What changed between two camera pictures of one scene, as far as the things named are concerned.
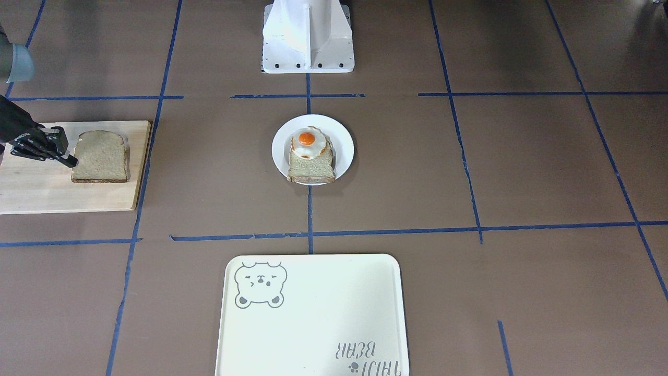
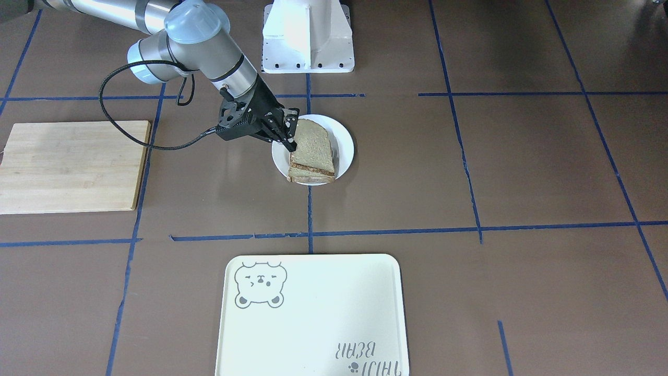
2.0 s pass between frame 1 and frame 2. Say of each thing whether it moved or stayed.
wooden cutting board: stayed
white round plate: stayed
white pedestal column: stayed
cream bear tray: stayed
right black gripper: moved
